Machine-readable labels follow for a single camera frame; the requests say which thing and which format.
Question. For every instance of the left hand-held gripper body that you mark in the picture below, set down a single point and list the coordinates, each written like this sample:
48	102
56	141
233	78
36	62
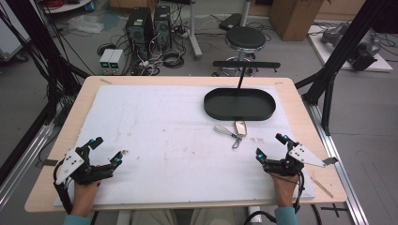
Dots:
71	162

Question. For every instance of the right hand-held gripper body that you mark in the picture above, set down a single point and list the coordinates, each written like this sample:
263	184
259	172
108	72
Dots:
300	153

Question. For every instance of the black oval tray with hanger bar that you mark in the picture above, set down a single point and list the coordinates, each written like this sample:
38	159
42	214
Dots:
239	104

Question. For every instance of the person's left hand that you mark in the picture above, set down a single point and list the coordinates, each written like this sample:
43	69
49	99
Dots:
84	197

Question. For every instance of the person's right hand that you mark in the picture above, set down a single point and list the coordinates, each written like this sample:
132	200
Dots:
284	190

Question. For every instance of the black tape piece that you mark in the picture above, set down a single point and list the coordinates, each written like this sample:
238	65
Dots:
50	162

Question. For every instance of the grey tape piece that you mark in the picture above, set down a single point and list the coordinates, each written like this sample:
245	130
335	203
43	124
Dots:
331	161

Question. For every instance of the wooden table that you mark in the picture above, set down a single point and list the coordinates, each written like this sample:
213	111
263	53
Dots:
316	125

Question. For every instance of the thin wooden stick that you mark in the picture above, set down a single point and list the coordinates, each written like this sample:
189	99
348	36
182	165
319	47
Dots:
321	187

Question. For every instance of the white foam board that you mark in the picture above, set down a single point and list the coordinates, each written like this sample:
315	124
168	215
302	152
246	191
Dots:
175	146

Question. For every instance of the white power supply unit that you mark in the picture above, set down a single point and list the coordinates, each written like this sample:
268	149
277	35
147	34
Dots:
115	60
106	59

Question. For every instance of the person's legs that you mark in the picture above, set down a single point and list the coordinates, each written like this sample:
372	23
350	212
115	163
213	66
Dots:
181	217

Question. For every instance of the white floor board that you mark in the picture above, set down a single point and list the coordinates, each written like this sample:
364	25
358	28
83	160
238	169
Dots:
322	47

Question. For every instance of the black round stool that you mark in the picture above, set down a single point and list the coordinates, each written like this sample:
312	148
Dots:
245	39

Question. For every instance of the clear plastic bag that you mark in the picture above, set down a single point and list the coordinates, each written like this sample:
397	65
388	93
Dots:
85	24

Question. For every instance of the cardboard box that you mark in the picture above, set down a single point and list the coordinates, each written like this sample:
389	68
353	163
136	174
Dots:
294	18

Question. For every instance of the large black computer tower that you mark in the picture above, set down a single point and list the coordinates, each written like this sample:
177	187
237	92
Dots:
139	29

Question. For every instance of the grey robot device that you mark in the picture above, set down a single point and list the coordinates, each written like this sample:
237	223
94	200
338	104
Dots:
364	47

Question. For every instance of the small black computer tower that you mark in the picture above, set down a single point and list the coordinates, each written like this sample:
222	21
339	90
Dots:
162	26

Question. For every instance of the white stand leg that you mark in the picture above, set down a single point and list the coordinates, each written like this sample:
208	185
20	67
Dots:
194	37

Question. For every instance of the round white table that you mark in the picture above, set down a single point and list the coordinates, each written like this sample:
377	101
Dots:
65	5

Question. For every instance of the aluminium rail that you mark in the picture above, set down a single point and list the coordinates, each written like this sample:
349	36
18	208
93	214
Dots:
341	175
22	162

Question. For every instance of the black metal frame post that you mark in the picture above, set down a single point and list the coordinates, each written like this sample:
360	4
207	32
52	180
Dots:
43	47
341	53

